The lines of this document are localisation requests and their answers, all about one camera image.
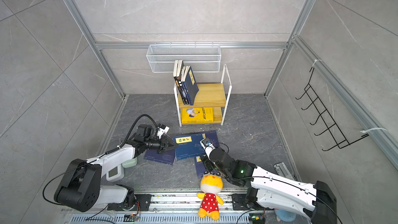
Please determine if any purple blue book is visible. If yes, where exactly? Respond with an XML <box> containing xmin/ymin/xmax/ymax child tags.
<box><xmin>194</xmin><ymin>156</ymin><xmax>207</xmax><ymax>179</ymax></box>

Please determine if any yellow cartoon book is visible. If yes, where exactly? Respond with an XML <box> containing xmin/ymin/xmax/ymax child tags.
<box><xmin>181</xmin><ymin>107</ymin><xmax>214</xmax><ymax>124</ymax></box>

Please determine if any black wolf cover book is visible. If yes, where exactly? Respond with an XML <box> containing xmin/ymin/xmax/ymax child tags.
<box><xmin>176</xmin><ymin>60</ymin><xmax>189</xmax><ymax>105</ymax></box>

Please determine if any blue book Lunyu label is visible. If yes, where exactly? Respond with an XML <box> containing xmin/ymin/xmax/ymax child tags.
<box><xmin>186</xmin><ymin>66</ymin><xmax>199</xmax><ymax>105</ymax></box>

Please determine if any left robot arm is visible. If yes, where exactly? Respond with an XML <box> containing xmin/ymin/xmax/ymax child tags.
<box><xmin>53</xmin><ymin>124</ymin><xmax>178</xmax><ymax>212</ymax></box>

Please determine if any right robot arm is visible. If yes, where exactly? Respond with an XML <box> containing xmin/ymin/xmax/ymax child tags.
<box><xmin>204</xmin><ymin>145</ymin><xmax>341</xmax><ymax>224</ymax></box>

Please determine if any blue book hidden under Lunyu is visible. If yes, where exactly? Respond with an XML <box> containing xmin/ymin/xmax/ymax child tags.
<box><xmin>144</xmin><ymin>150</ymin><xmax>176</xmax><ymax>166</ymax></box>

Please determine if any yellow plush toy red dress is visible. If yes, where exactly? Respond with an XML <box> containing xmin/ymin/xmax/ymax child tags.
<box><xmin>197</xmin><ymin>172</ymin><xmax>224</xmax><ymax>221</ymax></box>

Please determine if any pale green case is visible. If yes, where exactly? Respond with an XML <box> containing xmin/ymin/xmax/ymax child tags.
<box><xmin>122</xmin><ymin>157</ymin><xmax>138</xmax><ymax>169</ymax></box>

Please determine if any white thermometer display device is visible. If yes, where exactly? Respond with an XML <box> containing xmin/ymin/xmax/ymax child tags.
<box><xmin>106</xmin><ymin>164</ymin><xmax>124</xmax><ymax>183</ymax></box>

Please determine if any white wooden two-tier shelf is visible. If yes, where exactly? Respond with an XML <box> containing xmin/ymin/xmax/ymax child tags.
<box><xmin>173</xmin><ymin>64</ymin><xmax>232</xmax><ymax>127</ymax></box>

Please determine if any white remote-like device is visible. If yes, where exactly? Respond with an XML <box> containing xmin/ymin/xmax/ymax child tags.
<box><xmin>274</xmin><ymin>162</ymin><xmax>295</xmax><ymax>180</ymax></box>

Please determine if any striped plush doll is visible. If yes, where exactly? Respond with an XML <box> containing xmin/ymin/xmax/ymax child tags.
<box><xmin>275</xmin><ymin>209</ymin><xmax>296</xmax><ymax>223</ymax></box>

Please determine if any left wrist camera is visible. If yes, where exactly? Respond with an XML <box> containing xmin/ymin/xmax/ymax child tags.
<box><xmin>156</xmin><ymin>124</ymin><xmax>170</xmax><ymax>139</ymax></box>

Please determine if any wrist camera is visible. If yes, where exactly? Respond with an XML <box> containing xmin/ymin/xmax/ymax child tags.
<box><xmin>200</xmin><ymin>138</ymin><xmax>216</xmax><ymax>156</ymax></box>
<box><xmin>156</xmin><ymin>124</ymin><xmax>170</xmax><ymax>139</ymax></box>

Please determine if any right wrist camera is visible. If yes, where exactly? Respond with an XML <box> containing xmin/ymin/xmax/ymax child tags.
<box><xmin>200</xmin><ymin>138</ymin><xmax>216</xmax><ymax>156</ymax></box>

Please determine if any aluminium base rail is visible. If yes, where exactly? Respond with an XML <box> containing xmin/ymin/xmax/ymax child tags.
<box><xmin>60</xmin><ymin>189</ymin><xmax>325</xmax><ymax>224</ymax></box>

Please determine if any black wire hook rack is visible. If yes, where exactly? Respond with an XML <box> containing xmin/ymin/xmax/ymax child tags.
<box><xmin>295</xmin><ymin>67</ymin><xmax>370</xmax><ymax>152</ymax></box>

